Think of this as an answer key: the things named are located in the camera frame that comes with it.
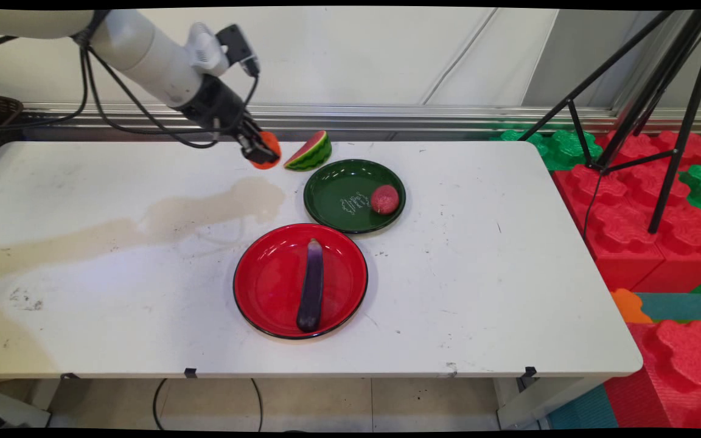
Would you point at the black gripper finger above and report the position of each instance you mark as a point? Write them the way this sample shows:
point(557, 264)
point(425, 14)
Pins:
point(254, 126)
point(260, 151)

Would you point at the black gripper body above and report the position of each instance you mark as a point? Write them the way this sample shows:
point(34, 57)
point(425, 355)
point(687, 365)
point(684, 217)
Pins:
point(216, 106)

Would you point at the orange toy fruit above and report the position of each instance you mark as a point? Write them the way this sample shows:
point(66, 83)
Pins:
point(270, 146)

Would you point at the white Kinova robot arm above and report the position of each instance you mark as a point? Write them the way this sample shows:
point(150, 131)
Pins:
point(131, 42)

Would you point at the toy watermelon slice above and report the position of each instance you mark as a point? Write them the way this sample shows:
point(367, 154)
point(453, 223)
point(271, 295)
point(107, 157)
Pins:
point(311, 152)

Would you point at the dark green plate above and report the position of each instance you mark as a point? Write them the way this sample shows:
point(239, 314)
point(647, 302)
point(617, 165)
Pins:
point(333, 194)

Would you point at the red plate black rim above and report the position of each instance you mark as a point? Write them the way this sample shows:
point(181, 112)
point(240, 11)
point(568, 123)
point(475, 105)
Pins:
point(271, 280)

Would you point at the red toy lychee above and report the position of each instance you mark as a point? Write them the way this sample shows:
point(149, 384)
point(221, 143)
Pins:
point(384, 199)

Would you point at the purple toy eggplant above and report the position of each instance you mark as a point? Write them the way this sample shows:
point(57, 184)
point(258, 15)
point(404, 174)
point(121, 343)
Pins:
point(312, 286)

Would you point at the black table clip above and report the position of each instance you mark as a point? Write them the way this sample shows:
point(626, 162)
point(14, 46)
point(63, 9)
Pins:
point(69, 376)
point(190, 372)
point(530, 371)

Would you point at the large red foam block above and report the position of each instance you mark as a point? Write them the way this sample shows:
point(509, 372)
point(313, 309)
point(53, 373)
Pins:
point(624, 219)

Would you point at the white table leg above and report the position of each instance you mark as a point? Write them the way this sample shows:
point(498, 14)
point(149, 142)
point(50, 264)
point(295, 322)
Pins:
point(539, 404)

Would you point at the orange foam block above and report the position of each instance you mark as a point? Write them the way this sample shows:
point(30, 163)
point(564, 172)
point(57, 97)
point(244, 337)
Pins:
point(629, 306)

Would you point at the black tripod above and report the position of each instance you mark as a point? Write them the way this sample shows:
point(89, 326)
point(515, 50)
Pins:
point(673, 97)

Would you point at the teal foam mat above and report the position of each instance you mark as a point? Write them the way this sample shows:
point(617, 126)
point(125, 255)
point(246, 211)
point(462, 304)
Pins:
point(682, 306)

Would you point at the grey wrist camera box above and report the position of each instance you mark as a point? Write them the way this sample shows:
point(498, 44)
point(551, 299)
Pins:
point(238, 47)

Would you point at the aluminium wall rail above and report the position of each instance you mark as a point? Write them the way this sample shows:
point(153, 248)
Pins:
point(417, 115)

